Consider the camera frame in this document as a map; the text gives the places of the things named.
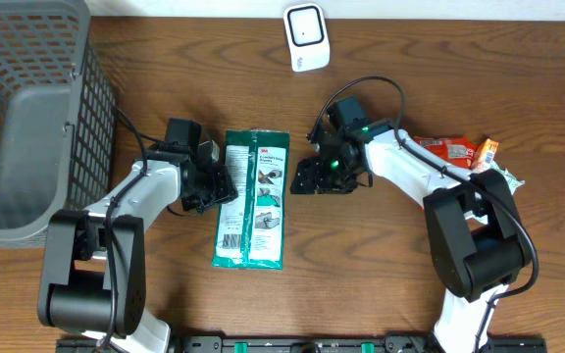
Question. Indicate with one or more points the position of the grey plastic mesh basket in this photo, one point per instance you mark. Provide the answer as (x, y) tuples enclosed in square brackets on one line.
[(57, 130)]

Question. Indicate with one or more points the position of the orange white small packet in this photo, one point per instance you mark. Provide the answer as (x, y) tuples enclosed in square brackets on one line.
[(484, 156)]

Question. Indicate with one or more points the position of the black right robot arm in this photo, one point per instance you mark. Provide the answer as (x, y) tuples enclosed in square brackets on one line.
[(478, 243)]

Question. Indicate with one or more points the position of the mint green snack packet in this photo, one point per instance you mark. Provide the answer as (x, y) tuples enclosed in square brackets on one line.
[(512, 181)]

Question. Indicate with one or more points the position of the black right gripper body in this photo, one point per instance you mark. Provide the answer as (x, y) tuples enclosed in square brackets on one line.
[(333, 175)]

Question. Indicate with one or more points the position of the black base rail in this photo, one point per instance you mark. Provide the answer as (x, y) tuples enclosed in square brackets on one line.
[(395, 343)]

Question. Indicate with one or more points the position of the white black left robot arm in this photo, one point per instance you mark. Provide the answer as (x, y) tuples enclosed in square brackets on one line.
[(93, 279)]

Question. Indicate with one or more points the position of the white barcode scanner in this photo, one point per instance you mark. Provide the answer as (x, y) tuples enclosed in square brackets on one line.
[(307, 37)]

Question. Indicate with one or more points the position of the red snack bag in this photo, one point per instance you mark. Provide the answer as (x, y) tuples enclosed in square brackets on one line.
[(458, 151)]

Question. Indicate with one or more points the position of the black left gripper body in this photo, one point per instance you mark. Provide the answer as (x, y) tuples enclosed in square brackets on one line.
[(207, 191)]

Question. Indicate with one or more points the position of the green white packet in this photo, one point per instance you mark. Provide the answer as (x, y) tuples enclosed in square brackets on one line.
[(250, 230)]

